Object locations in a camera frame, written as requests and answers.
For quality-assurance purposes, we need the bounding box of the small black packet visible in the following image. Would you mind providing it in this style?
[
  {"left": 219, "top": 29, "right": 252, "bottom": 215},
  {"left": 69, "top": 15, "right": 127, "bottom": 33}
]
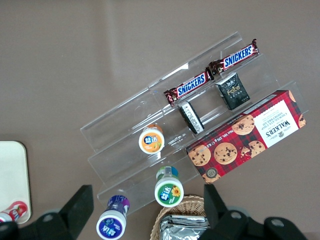
[
  {"left": 177, "top": 101, "right": 205, "bottom": 135},
  {"left": 214, "top": 72, "right": 251, "bottom": 111}
]

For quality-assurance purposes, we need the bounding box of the aluminium foil tray stack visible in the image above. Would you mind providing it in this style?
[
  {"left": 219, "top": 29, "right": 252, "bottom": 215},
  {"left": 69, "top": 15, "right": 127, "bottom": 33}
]
[{"left": 159, "top": 214, "right": 211, "bottom": 240}]

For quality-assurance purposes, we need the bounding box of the cream plastic tray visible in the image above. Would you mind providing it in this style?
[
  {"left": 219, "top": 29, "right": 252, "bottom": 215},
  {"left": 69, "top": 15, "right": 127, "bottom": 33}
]
[{"left": 0, "top": 140, "right": 32, "bottom": 225}]

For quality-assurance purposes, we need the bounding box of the blue lid gum bottle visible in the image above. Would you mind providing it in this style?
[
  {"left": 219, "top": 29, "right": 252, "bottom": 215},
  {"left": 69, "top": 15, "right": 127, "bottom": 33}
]
[{"left": 96, "top": 194, "right": 131, "bottom": 240}]

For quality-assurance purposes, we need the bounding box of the orange lid gum bottle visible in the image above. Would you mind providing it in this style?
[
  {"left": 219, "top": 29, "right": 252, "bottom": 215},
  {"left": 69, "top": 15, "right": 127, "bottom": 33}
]
[{"left": 138, "top": 124, "right": 166, "bottom": 155}]

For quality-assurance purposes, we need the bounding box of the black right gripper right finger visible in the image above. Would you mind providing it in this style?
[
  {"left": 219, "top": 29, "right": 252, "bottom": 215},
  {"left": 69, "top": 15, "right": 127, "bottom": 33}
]
[{"left": 197, "top": 184, "right": 307, "bottom": 240}]

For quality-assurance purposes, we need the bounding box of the green lid gum bottle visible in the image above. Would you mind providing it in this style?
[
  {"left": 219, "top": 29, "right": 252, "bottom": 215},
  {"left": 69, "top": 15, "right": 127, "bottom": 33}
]
[{"left": 154, "top": 165, "right": 185, "bottom": 208}]

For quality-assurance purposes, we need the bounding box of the light oval wicker basket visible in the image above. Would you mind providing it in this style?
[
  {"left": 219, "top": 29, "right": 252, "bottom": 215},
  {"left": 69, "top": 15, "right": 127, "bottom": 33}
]
[{"left": 150, "top": 195, "right": 211, "bottom": 240}]

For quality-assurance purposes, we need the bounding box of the Snickers chocolate bar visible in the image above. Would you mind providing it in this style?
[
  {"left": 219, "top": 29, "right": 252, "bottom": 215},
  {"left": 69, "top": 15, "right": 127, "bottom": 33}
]
[
  {"left": 163, "top": 71, "right": 215, "bottom": 107},
  {"left": 208, "top": 38, "right": 260, "bottom": 76}
]

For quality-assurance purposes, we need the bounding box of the red tartan cookie box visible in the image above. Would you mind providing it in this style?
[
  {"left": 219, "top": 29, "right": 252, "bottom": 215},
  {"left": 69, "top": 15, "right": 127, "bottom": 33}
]
[{"left": 185, "top": 89, "right": 307, "bottom": 185}]

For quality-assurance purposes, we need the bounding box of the red lid gum bottle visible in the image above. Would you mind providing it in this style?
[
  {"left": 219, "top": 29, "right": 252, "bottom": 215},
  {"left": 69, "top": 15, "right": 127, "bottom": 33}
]
[{"left": 0, "top": 200, "right": 29, "bottom": 224}]

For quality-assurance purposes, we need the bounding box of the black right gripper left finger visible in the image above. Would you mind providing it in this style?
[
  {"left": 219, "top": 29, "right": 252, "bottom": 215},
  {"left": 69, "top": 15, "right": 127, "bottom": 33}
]
[{"left": 0, "top": 184, "right": 95, "bottom": 240}]

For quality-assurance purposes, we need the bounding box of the clear acrylic step display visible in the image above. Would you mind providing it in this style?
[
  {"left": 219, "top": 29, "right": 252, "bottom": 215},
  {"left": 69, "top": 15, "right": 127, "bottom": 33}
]
[{"left": 79, "top": 31, "right": 310, "bottom": 216}]

